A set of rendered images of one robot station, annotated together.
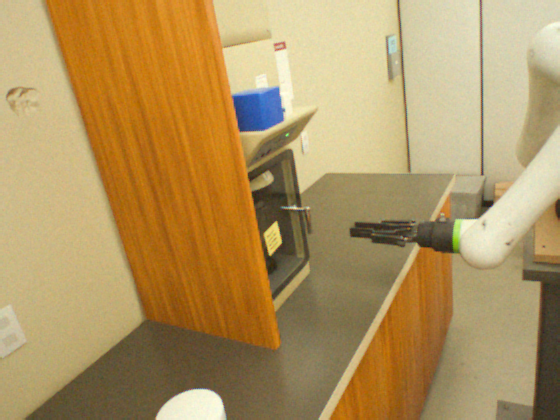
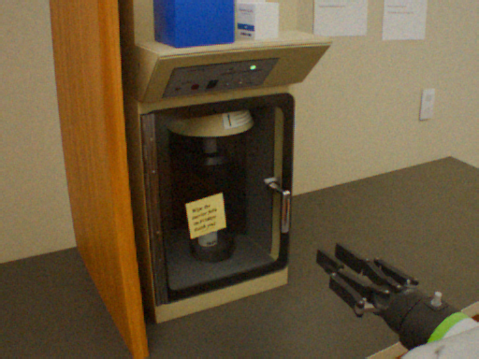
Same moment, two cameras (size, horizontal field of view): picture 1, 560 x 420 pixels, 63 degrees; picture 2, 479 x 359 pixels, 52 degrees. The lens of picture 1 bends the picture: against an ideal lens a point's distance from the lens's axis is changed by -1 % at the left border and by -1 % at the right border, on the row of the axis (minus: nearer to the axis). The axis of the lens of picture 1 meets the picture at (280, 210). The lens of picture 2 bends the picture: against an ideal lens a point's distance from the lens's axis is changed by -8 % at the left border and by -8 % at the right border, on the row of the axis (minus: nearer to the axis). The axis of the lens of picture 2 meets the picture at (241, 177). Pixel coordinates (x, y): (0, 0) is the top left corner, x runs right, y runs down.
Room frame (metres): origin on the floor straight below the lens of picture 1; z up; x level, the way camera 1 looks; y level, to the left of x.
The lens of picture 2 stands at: (0.45, -0.46, 1.63)
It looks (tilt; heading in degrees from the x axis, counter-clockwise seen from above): 23 degrees down; 28
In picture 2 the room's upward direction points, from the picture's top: straight up
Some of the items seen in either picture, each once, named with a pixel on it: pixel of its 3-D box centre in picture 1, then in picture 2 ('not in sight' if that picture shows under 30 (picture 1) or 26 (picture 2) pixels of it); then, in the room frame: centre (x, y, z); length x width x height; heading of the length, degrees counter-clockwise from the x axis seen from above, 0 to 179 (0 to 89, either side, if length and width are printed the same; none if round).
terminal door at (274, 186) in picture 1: (277, 226); (224, 201); (1.26, 0.01, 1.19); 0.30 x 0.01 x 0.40; 147
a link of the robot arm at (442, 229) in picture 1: (444, 234); (431, 326); (1.10, -0.43, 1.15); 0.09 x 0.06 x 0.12; 147
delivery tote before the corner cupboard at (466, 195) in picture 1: (444, 200); not in sight; (3.57, -1.40, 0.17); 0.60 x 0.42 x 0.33; 55
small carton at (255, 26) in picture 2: (279, 105); (257, 20); (1.26, -0.05, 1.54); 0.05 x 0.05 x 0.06; 65
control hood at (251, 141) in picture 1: (277, 137); (237, 67); (1.23, -0.03, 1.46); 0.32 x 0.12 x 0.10; 147
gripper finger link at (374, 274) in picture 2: (395, 228); (381, 280); (1.19, -0.32, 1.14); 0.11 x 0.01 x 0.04; 45
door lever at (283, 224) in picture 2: (304, 219); (280, 207); (1.33, -0.07, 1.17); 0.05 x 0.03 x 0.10; 57
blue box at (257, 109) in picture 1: (255, 109); (193, 14); (1.16, 0.02, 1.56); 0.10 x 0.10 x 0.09; 57
